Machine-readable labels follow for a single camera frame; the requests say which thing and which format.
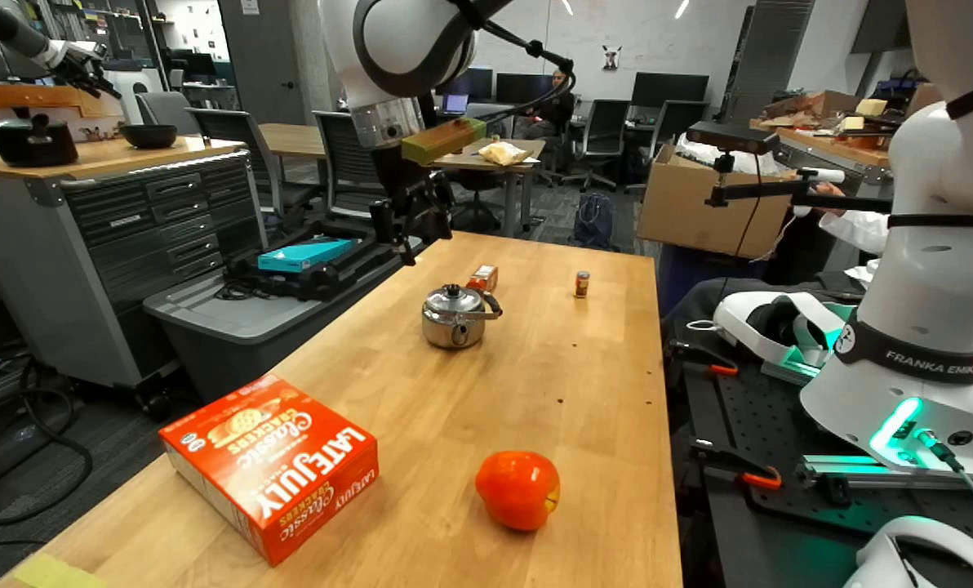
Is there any black bowl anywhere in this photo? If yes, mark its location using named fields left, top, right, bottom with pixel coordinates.
left=116, top=121, right=179, bottom=154

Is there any black computer monitor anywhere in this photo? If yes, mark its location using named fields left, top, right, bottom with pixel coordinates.
left=630, top=70, right=711, bottom=110

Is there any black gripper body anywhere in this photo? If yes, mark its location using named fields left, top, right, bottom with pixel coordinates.
left=370, top=157, right=453, bottom=248

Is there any black clamp orange handle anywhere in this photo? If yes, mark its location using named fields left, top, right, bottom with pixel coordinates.
left=693, top=437, right=788, bottom=497
left=665, top=337, right=741, bottom=382

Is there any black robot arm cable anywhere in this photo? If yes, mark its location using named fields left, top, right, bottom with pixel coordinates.
left=449, top=0, right=579, bottom=118

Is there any black floor cable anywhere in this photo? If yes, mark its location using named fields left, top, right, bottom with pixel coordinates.
left=0, top=357, right=100, bottom=533

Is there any white VR headset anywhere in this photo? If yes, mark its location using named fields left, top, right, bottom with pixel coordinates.
left=711, top=288, right=856, bottom=385

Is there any orange spice bottle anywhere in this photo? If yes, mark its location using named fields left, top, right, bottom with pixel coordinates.
left=463, top=263, right=500, bottom=298

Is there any orange cracker box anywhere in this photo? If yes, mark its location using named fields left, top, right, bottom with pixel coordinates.
left=156, top=376, right=382, bottom=570

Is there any bystander white sleeve forearm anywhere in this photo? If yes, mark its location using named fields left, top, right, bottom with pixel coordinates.
left=817, top=207, right=890, bottom=257

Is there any grey plastic tote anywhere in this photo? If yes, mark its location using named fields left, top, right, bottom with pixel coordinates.
left=141, top=228, right=427, bottom=401

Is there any silver metal kettle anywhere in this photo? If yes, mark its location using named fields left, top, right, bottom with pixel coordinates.
left=419, top=284, right=505, bottom=353

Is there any black perforated mounting board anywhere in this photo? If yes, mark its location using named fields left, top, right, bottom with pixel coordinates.
left=661, top=276, right=973, bottom=588

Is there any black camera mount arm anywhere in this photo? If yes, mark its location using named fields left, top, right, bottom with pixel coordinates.
left=705, top=176, right=896, bottom=212

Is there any grey drawer cabinet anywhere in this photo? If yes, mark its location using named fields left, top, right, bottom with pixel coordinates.
left=0, top=139, right=271, bottom=391

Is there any black strap carrying bag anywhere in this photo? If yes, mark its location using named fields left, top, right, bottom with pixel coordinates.
left=223, top=223, right=403, bottom=303

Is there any red tomato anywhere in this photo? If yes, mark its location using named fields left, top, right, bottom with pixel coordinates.
left=472, top=449, right=566, bottom=535

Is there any brown cardboard box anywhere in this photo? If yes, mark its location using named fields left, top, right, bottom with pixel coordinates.
left=636, top=154, right=801, bottom=263

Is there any white curved plastic object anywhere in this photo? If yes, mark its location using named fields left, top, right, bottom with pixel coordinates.
left=842, top=512, right=973, bottom=588

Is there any yellow snack bag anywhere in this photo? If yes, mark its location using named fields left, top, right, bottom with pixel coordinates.
left=476, top=139, right=535, bottom=171

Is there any black cooking pot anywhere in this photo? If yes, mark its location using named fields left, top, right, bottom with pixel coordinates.
left=0, top=110, right=80, bottom=171

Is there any teal hard case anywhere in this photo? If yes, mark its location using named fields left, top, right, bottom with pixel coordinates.
left=253, top=236, right=358, bottom=277

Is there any aluminium profile rail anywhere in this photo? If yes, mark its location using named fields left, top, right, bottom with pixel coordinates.
left=801, top=450, right=973, bottom=484

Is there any grey mesh office chair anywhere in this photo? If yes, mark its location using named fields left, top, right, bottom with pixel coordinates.
left=314, top=107, right=390, bottom=227

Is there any yellow sponge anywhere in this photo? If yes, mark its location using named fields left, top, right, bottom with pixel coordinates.
left=7, top=550, right=108, bottom=588

